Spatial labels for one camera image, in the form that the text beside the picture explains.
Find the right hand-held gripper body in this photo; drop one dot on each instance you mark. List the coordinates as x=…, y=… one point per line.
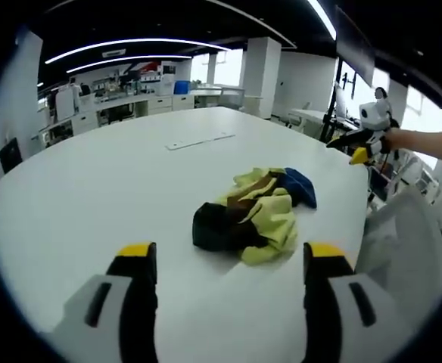
x=376, y=121

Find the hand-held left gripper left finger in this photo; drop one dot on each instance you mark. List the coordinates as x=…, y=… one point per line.
x=130, y=287

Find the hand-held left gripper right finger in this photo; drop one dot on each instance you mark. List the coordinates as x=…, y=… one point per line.
x=330, y=295

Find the yellow brown blue garment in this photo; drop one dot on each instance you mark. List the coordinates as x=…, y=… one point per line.
x=252, y=217

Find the person's right hand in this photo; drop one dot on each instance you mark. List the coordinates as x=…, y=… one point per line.
x=392, y=139

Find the black monitor stand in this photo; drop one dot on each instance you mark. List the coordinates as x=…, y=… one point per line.
x=336, y=109

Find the white desk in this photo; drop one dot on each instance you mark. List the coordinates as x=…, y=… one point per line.
x=312, y=117

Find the white office chair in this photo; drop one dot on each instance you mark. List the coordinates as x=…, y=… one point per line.
x=402, y=242

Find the white square pillar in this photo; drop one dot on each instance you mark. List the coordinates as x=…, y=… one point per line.
x=260, y=75

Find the blue storage bin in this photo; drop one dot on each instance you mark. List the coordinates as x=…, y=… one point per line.
x=181, y=87

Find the black office chair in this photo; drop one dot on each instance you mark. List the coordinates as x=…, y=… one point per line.
x=10, y=154

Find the white office counter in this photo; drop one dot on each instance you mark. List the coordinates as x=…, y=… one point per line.
x=130, y=107

